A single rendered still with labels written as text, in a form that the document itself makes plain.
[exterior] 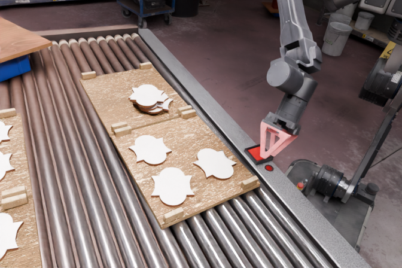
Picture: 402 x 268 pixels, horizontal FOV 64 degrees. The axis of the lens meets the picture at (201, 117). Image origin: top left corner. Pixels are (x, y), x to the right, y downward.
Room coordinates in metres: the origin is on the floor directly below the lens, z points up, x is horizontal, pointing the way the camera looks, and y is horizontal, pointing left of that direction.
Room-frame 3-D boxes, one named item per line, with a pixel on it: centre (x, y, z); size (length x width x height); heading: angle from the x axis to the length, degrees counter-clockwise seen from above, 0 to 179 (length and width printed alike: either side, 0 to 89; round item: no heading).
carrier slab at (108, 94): (1.12, 0.29, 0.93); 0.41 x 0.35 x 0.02; 36
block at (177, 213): (0.54, 0.04, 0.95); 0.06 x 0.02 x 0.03; 126
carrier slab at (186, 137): (0.78, 0.04, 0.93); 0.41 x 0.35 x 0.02; 36
